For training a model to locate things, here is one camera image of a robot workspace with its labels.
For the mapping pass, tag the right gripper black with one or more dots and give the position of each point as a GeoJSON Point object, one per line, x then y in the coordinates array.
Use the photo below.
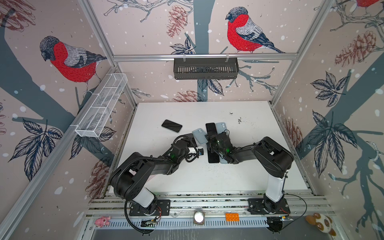
{"type": "Point", "coordinates": [213, 138]}

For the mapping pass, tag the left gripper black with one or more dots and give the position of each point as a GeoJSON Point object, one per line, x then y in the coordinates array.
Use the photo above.
{"type": "Point", "coordinates": [184, 142]}

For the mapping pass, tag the grey-blue phone case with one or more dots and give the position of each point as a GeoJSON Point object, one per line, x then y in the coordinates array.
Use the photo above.
{"type": "Point", "coordinates": [221, 127]}

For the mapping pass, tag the black phone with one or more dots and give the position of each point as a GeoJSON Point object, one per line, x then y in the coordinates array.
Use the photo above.
{"type": "Point", "coordinates": [172, 126]}
{"type": "Point", "coordinates": [211, 129]}

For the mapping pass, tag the light-blue phone case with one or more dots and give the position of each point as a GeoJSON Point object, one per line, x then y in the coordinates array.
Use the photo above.
{"type": "Point", "coordinates": [200, 136]}
{"type": "Point", "coordinates": [223, 161]}

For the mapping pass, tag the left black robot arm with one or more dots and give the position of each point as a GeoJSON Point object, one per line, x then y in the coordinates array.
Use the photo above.
{"type": "Point", "coordinates": [129, 179]}

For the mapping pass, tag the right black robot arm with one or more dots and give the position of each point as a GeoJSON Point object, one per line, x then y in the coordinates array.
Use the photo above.
{"type": "Point", "coordinates": [274, 158]}

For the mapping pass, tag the round silver button light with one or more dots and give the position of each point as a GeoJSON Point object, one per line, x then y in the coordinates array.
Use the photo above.
{"type": "Point", "coordinates": [199, 218]}

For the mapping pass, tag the orange toy brick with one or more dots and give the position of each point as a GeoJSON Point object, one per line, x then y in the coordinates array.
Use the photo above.
{"type": "Point", "coordinates": [232, 217]}

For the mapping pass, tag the pink plush toy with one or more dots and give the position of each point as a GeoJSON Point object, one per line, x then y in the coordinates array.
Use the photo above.
{"type": "Point", "coordinates": [102, 222]}

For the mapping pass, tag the brown white plush toy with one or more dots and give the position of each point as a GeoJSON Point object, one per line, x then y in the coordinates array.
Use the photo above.
{"type": "Point", "coordinates": [323, 223]}

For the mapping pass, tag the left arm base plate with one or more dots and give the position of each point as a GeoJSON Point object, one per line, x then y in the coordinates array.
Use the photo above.
{"type": "Point", "coordinates": [156, 208]}

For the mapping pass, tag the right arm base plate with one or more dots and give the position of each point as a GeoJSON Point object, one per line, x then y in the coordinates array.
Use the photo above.
{"type": "Point", "coordinates": [267, 207]}

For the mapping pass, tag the black wall basket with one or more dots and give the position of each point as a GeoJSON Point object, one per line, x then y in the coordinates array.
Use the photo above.
{"type": "Point", "coordinates": [206, 69]}

